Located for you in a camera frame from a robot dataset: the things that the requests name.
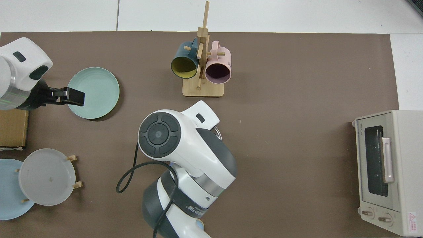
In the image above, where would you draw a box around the glass lid with blue knob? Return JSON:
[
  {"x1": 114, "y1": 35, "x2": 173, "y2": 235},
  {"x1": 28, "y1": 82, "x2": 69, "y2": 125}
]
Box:
[{"x1": 211, "y1": 123, "x2": 224, "y2": 142}]

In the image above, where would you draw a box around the green round plate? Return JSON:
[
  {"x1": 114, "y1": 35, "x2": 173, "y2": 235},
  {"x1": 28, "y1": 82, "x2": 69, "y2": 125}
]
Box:
[{"x1": 67, "y1": 67, "x2": 120, "y2": 119}]

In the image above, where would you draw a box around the grey plate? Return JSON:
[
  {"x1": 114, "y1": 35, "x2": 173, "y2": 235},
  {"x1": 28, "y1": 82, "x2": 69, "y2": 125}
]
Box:
[{"x1": 19, "y1": 148, "x2": 76, "y2": 206}]

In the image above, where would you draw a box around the wooden plate rack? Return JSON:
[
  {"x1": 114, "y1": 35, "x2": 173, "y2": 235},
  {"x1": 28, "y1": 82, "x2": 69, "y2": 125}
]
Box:
[{"x1": 16, "y1": 155, "x2": 83, "y2": 203}]

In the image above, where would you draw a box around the light blue plate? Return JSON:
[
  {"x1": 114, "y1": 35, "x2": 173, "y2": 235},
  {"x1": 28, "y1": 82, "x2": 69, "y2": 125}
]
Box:
[{"x1": 0, "y1": 159, "x2": 35, "y2": 220}]

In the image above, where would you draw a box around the dark blue cup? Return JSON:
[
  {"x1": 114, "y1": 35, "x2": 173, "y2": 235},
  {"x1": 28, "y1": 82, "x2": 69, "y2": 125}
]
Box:
[{"x1": 171, "y1": 37, "x2": 201, "y2": 79}]

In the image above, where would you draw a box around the wooden cup stand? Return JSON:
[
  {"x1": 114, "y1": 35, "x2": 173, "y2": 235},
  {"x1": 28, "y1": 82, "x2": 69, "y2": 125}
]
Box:
[{"x1": 182, "y1": 1, "x2": 226, "y2": 98}]

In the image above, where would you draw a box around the pink cup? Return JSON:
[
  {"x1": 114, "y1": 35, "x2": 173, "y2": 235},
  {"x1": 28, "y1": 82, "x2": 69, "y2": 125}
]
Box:
[{"x1": 205, "y1": 41, "x2": 232, "y2": 84}]

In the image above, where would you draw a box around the brown table cloth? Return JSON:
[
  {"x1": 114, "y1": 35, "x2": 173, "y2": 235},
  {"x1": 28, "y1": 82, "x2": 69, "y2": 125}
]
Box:
[{"x1": 0, "y1": 31, "x2": 400, "y2": 238}]

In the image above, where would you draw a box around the pale toaster oven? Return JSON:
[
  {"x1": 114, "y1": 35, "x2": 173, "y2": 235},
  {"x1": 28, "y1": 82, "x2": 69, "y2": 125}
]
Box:
[{"x1": 352, "y1": 110, "x2": 423, "y2": 237}]

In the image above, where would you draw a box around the dark corner object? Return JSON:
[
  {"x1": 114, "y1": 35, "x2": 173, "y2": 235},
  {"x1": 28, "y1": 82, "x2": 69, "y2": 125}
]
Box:
[{"x1": 406, "y1": 0, "x2": 423, "y2": 18}]

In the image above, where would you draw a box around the wire basket with wooden floor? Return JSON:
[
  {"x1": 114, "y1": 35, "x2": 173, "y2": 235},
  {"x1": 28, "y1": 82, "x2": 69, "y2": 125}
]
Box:
[{"x1": 0, "y1": 109, "x2": 29, "y2": 151}]

